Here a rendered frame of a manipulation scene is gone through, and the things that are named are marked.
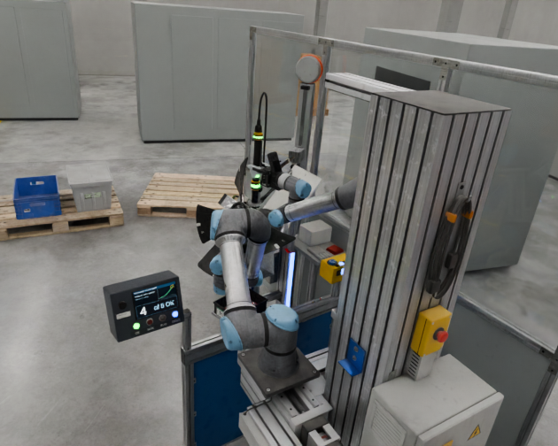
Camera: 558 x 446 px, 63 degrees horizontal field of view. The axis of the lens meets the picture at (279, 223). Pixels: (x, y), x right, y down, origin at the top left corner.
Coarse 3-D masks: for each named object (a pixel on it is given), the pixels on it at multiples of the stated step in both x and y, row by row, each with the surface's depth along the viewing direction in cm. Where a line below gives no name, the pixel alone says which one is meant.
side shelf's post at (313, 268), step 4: (312, 264) 292; (312, 268) 293; (316, 268) 294; (312, 272) 294; (316, 272) 296; (308, 276) 298; (312, 276) 295; (316, 276) 297; (308, 280) 299; (312, 280) 296; (308, 284) 300; (312, 284) 298; (308, 288) 302; (312, 288) 300; (308, 292) 304; (312, 292) 301; (308, 296) 303; (312, 296) 304; (308, 300) 304; (312, 300) 305
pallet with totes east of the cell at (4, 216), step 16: (64, 192) 507; (112, 192) 517; (0, 208) 461; (64, 208) 472; (112, 208) 484; (0, 224) 431; (16, 224) 434; (32, 224) 438; (64, 224) 451; (96, 224) 472; (112, 224) 472; (0, 240) 431
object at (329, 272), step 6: (330, 258) 232; (336, 258) 232; (342, 258) 233; (324, 264) 228; (324, 270) 229; (330, 270) 225; (336, 270) 224; (324, 276) 230; (330, 276) 226; (336, 276) 226; (342, 276) 229; (330, 282) 227
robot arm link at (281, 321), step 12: (264, 312) 159; (276, 312) 156; (288, 312) 158; (264, 324) 153; (276, 324) 153; (288, 324) 153; (276, 336) 154; (288, 336) 155; (276, 348) 157; (288, 348) 158
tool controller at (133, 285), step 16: (160, 272) 181; (112, 288) 166; (128, 288) 165; (144, 288) 168; (160, 288) 171; (176, 288) 175; (112, 304) 162; (128, 304) 165; (160, 304) 172; (176, 304) 176; (112, 320) 165; (128, 320) 166; (144, 320) 170; (176, 320) 177; (128, 336) 167
